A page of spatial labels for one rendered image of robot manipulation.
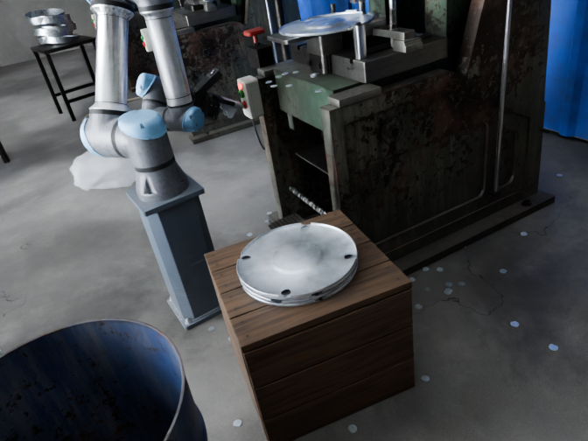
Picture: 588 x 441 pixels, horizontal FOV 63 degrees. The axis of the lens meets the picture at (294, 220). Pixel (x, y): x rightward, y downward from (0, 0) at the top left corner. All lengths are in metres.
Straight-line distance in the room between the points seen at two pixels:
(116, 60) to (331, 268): 0.84
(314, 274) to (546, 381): 0.65
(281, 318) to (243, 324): 0.08
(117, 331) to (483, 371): 0.91
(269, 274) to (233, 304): 0.11
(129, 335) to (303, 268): 0.40
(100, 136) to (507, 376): 1.26
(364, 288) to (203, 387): 0.59
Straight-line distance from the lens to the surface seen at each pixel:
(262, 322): 1.05
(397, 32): 1.48
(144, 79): 1.62
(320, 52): 1.54
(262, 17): 3.14
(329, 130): 1.35
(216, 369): 1.48
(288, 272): 1.12
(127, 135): 1.38
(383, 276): 1.12
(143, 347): 1.00
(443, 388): 1.36
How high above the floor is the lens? 1.06
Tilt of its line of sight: 31 degrees down
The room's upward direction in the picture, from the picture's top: 10 degrees counter-clockwise
